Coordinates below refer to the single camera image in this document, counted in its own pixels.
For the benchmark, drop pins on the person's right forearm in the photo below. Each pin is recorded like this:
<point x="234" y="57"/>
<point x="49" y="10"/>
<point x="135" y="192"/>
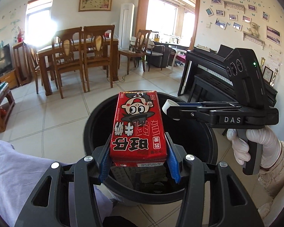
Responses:
<point x="279" y="182"/>

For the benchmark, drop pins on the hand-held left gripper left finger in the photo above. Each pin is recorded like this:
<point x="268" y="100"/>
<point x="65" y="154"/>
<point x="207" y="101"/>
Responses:
<point x="105" y="160"/>

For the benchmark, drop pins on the small white cup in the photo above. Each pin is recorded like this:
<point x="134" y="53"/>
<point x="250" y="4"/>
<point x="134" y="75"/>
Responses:
<point x="166" y="106"/>

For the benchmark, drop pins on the black television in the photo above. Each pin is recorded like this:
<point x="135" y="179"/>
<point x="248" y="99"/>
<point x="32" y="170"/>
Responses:
<point x="0" y="61"/>

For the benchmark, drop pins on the black piano bench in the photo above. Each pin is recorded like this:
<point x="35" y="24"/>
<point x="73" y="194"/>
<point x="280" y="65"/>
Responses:
<point x="210" y="80"/>

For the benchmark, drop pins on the person's right hand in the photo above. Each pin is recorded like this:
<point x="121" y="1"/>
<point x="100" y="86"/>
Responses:
<point x="272" y="146"/>

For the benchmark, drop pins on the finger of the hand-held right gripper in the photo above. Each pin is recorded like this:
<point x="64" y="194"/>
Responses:
<point x="191" y="104"/>
<point x="175" y="112"/>

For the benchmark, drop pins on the teddy bear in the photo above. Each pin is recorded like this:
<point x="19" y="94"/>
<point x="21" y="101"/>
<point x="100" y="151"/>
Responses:
<point x="253" y="29"/>

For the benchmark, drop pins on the black piano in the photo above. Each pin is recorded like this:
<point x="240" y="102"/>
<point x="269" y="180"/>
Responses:
<point x="203" y="61"/>

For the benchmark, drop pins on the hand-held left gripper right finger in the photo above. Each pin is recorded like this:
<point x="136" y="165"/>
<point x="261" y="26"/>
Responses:
<point x="172" y="163"/>

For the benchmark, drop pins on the group of wall photos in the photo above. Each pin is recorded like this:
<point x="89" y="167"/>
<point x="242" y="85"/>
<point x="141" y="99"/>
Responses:
<point x="273" y="35"/>

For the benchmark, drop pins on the white standing air conditioner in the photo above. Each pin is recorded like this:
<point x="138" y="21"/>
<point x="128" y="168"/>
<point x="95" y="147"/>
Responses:
<point x="127" y="26"/>

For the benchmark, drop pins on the wooden television stand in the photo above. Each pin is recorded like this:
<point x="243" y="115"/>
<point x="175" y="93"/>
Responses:
<point x="7" y="79"/>

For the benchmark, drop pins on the black armchair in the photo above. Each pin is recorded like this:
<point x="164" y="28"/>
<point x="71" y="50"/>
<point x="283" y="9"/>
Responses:
<point x="157" y="54"/>

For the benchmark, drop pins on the white plastic chair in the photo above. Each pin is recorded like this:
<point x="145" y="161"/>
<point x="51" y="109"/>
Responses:
<point x="179" y="59"/>

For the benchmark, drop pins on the tall wooden side table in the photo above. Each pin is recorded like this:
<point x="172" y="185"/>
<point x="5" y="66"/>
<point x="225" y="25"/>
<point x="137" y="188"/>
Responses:
<point x="17" y="59"/>

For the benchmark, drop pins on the window with roller blind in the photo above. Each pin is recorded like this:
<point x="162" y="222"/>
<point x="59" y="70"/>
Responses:
<point x="39" y="21"/>

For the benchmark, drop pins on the red flower vase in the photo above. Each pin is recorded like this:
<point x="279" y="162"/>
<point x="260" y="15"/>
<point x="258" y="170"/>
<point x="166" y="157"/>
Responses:
<point x="20" y="36"/>

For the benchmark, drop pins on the red milk carton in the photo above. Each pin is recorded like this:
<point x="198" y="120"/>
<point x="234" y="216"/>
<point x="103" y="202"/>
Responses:
<point x="137" y="127"/>

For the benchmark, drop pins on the purple printed tablecloth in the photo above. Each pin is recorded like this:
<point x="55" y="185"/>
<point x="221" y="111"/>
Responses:
<point x="14" y="170"/>

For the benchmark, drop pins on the gold trophy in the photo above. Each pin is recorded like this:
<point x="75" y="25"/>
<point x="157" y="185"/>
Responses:
<point x="263" y="63"/>
<point x="274" y="76"/>

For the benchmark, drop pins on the framed flower picture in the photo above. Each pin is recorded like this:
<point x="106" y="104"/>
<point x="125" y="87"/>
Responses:
<point x="95" y="2"/>

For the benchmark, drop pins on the white wall shelf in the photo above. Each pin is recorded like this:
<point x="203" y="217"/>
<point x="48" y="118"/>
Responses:
<point x="234" y="4"/>
<point x="254" y="39"/>

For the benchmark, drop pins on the wooden dining table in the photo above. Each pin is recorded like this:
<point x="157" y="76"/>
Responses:
<point x="46" y="53"/>

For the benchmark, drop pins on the black trash bin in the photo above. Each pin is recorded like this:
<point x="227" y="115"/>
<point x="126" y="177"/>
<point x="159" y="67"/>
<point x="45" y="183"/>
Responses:
<point x="97" y="127"/>

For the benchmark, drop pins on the wooden coffee table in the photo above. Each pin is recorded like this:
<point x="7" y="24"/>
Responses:
<point x="0" y="113"/>

